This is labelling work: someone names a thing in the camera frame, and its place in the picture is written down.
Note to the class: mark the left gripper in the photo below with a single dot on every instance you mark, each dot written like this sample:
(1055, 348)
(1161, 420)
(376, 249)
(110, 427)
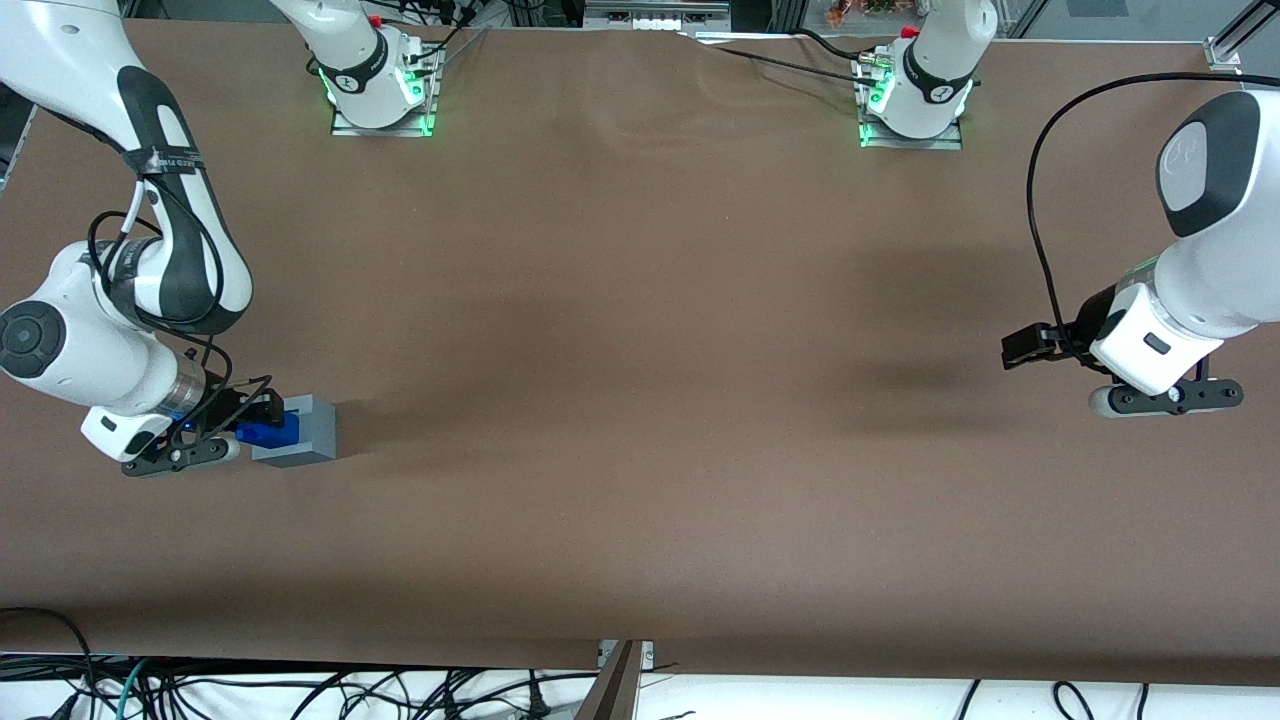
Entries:
(1094, 318)

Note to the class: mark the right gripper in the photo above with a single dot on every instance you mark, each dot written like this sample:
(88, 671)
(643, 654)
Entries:
(229, 404)

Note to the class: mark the blue plastic insert part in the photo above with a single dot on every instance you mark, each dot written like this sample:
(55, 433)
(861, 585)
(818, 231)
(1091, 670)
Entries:
(268, 432)

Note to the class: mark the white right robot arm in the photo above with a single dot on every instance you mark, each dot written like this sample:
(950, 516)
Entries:
(110, 365)

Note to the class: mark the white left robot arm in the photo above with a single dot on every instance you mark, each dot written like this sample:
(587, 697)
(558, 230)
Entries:
(1205, 280)

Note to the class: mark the gray square base block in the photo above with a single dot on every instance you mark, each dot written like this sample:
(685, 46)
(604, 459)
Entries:
(310, 450)

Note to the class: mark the aluminium corner profile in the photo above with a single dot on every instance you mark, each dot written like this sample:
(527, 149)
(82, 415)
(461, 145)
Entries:
(1225, 50)

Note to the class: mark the brown table cover sheet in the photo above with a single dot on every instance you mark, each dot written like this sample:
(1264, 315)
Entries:
(640, 450)

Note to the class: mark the white power strip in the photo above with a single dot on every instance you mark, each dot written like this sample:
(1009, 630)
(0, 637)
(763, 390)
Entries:
(650, 20)

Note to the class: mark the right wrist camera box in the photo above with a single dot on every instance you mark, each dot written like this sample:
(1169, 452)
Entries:
(180, 455)

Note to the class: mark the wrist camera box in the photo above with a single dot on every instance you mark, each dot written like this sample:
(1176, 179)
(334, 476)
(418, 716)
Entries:
(1170, 398)
(180, 455)

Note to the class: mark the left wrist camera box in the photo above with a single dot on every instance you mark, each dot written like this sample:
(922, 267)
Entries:
(1170, 398)

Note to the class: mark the grey frame post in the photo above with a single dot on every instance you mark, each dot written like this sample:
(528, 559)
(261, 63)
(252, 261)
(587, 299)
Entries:
(10, 140)

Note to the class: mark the aluminium frame beam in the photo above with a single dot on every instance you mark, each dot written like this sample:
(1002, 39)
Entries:
(612, 690)

